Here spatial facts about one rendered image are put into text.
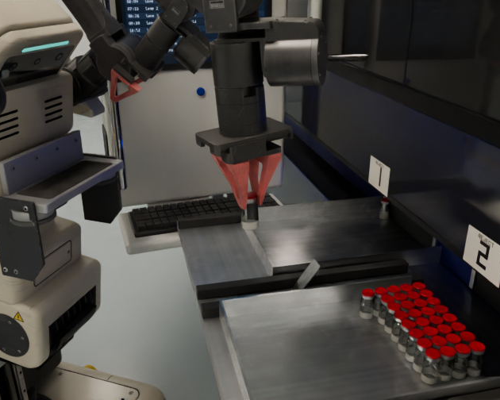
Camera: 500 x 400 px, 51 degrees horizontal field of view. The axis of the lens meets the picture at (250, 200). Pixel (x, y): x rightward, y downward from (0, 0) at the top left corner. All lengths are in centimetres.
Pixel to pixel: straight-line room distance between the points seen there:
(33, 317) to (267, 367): 52
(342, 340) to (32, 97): 69
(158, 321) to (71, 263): 121
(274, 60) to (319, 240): 62
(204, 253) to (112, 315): 145
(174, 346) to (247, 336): 143
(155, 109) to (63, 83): 36
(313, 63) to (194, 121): 92
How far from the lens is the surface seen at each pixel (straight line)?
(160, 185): 150
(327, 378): 78
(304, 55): 57
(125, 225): 139
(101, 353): 229
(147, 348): 227
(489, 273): 85
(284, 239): 113
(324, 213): 124
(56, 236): 119
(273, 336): 85
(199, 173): 151
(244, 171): 61
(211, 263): 104
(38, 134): 110
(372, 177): 114
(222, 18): 58
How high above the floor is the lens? 140
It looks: 23 degrees down
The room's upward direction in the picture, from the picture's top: straight up
